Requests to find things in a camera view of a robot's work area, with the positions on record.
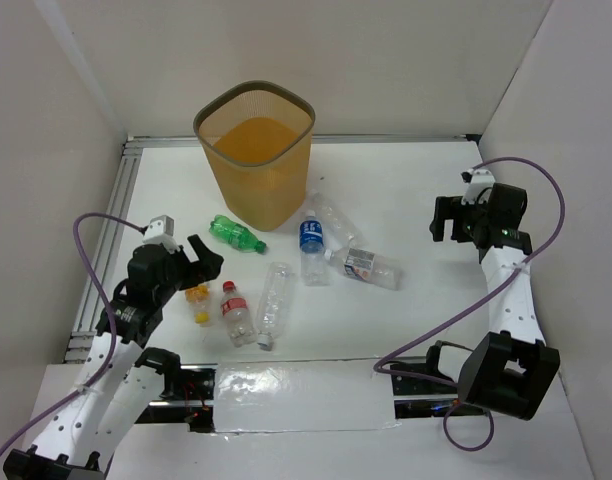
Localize red label cola bottle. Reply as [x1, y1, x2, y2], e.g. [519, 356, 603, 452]
[220, 281, 256, 348]

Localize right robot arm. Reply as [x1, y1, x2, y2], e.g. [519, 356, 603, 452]
[422, 179, 560, 420]

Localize aluminium rail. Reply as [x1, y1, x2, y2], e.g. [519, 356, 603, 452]
[123, 132, 482, 149]
[63, 142, 142, 364]

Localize blue label plastic bottle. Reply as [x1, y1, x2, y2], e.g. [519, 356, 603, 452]
[298, 210, 329, 287]

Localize clear bottle white cap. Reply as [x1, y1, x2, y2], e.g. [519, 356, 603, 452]
[255, 262, 295, 351]

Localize white orange label bottle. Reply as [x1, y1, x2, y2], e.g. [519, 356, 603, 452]
[324, 247, 402, 291]

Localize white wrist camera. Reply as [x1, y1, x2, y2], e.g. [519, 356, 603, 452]
[142, 215, 180, 253]
[461, 168, 495, 205]

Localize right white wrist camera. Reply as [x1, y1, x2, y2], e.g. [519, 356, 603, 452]
[461, 168, 495, 205]

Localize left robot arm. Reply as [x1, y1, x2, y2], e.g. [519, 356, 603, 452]
[3, 235, 223, 479]

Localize small yellow cap bottle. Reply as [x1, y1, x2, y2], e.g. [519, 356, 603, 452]
[185, 283, 211, 327]

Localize clear crinkled plastic bottle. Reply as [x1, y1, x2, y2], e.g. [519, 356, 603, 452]
[306, 190, 365, 247]

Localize back aluminium rail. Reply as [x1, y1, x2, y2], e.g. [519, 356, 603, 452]
[123, 132, 482, 149]

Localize green plastic bottle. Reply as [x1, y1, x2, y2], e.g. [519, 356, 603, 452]
[209, 215, 267, 254]

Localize orange mesh waste bin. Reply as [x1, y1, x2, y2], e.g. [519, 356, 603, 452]
[193, 80, 316, 231]

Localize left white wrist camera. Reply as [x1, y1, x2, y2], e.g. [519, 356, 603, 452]
[142, 215, 180, 253]

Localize left aluminium rail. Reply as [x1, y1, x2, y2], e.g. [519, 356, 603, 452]
[63, 142, 142, 364]

